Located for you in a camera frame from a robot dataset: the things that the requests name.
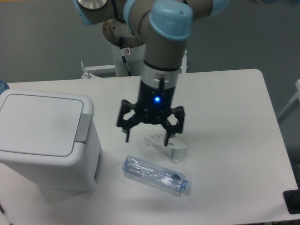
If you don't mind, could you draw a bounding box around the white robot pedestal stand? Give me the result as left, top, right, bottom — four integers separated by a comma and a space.
80, 20, 188, 80

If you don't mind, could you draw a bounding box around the black box at table edge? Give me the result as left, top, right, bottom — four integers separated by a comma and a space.
283, 189, 300, 215

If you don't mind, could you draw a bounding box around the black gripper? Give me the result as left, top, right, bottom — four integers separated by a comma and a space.
116, 78, 185, 147

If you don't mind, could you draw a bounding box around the crumpled white paper carton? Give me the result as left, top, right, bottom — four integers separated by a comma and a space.
143, 134, 188, 164

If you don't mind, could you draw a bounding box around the crushed clear plastic bottle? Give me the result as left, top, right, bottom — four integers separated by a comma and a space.
122, 155, 192, 195

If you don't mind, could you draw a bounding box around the white push-lid trash can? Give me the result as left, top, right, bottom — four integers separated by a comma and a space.
0, 89, 102, 191

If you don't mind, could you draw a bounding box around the white frame at right edge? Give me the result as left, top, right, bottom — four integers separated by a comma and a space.
277, 80, 300, 125

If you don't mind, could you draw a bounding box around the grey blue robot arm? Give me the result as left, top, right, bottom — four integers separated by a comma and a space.
74, 0, 228, 141

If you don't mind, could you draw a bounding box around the blue bottle cap at left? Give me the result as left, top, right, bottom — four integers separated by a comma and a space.
0, 80, 10, 94

